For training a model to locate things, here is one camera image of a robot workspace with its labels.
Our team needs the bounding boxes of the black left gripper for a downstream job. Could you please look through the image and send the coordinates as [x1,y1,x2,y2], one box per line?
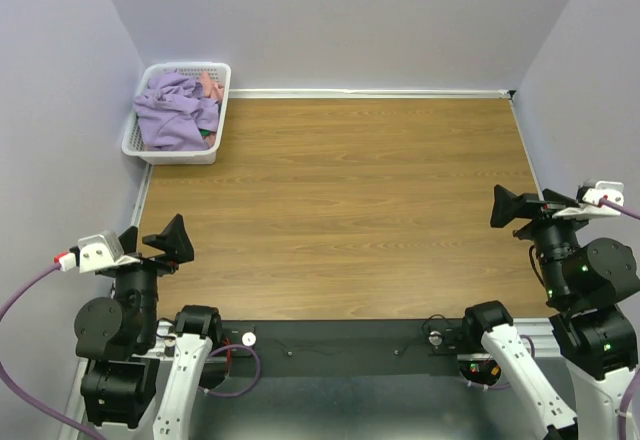
[115,210,194,345]

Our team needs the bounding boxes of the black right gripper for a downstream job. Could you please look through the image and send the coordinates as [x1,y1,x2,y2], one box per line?
[489,180,599,300]

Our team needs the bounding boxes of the purple t shirt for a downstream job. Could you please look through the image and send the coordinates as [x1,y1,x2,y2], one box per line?
[134,70,210,151]

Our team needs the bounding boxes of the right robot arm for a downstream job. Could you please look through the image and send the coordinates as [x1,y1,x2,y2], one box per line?
[459,180,639,439]

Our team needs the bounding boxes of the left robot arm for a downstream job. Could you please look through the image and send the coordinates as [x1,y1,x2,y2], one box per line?
[72,214,225,439]

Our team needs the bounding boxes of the white perforated plastic basket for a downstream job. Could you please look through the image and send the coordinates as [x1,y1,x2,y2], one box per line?
[134,61,231,160]

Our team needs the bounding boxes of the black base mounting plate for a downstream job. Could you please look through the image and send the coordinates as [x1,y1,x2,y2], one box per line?
[223,314,486,378]

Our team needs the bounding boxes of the pink t shirt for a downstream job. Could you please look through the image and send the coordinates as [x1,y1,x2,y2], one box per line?
[196,72,225,148]

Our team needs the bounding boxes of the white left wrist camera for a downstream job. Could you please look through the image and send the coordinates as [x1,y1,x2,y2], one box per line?
[54,230,142,274]

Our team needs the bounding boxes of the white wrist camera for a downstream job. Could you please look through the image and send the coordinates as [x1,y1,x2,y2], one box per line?
[54,230,142,274]
[552,180,624,221]

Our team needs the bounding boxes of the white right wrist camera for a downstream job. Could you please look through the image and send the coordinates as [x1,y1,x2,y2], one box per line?
[552,180,624,221]

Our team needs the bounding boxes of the aluminium extrusion rail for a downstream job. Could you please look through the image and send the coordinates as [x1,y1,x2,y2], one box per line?
[142,318,561,361]

